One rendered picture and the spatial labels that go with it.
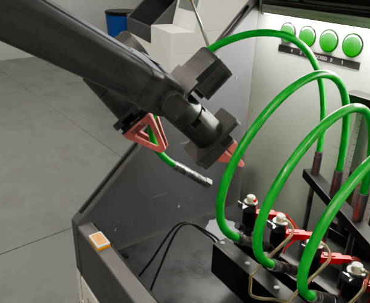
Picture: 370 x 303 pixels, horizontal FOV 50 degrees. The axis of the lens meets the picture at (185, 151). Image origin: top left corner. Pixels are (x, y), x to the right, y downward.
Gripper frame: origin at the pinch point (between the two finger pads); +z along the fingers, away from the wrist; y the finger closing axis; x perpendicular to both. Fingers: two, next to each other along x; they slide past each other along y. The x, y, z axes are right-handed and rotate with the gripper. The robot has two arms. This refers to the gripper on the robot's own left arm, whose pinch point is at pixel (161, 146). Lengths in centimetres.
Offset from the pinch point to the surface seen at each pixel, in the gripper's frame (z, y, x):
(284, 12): -3.3, 24.8, -37.3
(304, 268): 22.1, -28.1, -10.9
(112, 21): -164, 584, 80
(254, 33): -4.5, 1.1, -27.0
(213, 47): -7.5, -0.8, -19.8
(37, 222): -5, 152, 136
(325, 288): 38.9, -8.4, -7.5
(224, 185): 9.6, -17.6, -8.0
